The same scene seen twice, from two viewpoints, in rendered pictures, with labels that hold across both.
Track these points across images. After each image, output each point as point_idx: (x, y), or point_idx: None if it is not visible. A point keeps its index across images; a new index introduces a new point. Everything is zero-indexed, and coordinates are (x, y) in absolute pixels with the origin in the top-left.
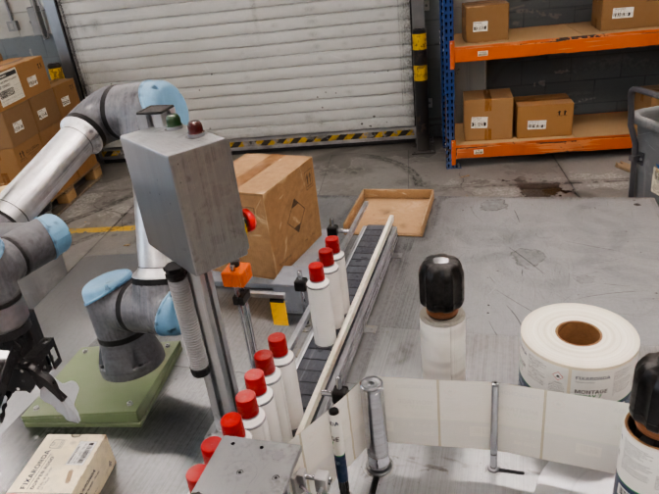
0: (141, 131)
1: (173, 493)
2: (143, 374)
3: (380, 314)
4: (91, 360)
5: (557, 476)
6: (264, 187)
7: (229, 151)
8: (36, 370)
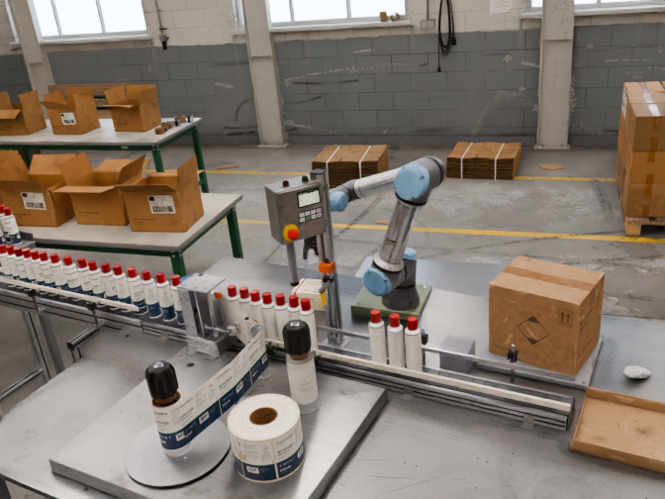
0: (309, 176)
1: None
2: (383, 305)
3: (427, 404)
4: None
5: (216, 427)
6: (503, 283)
7: (277, 198)
8: (305, 242)
